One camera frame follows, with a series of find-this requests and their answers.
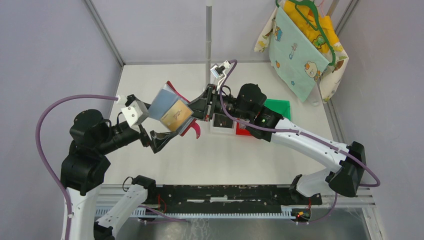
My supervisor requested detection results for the red leather card holder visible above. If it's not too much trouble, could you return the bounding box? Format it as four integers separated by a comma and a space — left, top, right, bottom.
148, 81, 201, 139

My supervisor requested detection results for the white cartoon cloth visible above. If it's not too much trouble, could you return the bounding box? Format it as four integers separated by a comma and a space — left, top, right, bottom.
253, 0, 349, 104

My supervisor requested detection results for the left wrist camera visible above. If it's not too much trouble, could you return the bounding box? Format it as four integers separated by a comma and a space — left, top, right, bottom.
116, 95, 150, 130

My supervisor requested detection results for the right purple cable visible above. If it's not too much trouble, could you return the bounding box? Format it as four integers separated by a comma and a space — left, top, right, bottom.
216, 59, 381, 225

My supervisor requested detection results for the gold VIP card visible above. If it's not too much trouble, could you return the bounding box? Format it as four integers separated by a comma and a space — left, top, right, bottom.
159, 99, 193, 132

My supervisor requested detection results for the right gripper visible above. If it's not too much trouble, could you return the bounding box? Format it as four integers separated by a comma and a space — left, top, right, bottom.
178, 83, 252, 122

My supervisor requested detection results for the yellow garment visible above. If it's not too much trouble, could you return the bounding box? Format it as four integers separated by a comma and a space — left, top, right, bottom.
284, 0, 342, 54

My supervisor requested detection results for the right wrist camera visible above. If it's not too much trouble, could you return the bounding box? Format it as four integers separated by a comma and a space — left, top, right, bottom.
210, 60, 232, 91

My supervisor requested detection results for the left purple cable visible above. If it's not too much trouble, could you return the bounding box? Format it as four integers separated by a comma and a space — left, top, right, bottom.
35, 94, 187, 240

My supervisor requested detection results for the mint cartoon cloth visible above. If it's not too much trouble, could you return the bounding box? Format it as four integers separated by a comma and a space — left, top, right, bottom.
269, 7, 329, 102

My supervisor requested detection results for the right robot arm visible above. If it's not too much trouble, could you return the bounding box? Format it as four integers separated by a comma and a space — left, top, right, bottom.
188, 83, 366, 204

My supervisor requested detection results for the red plastic bin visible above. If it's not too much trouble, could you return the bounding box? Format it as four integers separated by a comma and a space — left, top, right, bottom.
235, 122, 251, 136

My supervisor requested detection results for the black VIP cards stack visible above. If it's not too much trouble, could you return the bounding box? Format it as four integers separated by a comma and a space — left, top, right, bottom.
212, 114, 234, 129

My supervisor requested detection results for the white cable comb rail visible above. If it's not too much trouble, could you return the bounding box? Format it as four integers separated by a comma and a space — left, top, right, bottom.
96, 206, 293, 220

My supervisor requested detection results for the white plastic bin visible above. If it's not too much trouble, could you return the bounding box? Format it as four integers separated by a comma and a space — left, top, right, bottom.
209, 113, 236, 135

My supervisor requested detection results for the green plastic bin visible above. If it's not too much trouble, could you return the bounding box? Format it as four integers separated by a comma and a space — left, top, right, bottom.
264, 99, 291, 121

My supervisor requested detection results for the metal pole stand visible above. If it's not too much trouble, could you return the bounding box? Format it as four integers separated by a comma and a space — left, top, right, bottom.
202, 0, 214, 90

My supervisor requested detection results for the purple cable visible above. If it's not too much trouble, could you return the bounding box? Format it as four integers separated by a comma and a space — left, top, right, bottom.
35, 94, 187, 240
216, 59, 381, 225

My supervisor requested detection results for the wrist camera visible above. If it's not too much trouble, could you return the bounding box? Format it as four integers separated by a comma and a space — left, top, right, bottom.
210, 60, 232, 91
116, 95, 150, 130

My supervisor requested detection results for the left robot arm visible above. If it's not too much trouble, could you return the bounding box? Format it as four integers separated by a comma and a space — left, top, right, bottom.
60, 95, 177, 240

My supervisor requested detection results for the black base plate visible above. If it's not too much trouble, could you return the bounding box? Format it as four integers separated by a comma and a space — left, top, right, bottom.
144, 184, 323, 214

